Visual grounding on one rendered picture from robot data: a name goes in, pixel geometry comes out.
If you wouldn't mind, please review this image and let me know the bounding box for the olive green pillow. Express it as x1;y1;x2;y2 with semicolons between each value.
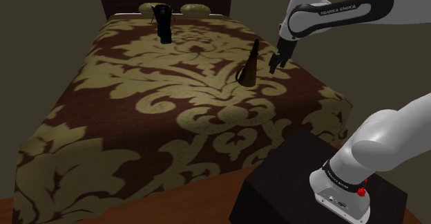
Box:
180;3;211;17
138;2;168;15

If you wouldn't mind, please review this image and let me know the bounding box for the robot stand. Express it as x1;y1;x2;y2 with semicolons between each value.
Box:
228;126;409;224

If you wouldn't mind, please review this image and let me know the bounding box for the brown cone-shaped jug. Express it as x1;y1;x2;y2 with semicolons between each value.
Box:
235;39;261;88

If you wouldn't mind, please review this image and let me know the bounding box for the black boot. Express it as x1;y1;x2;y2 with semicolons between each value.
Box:
150;3;176;45

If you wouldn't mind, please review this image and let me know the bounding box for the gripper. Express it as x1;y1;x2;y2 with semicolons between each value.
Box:
269;37;298;75

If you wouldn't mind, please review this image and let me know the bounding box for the bed with patterned brown cover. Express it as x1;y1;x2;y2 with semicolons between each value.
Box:
12;0;354;224

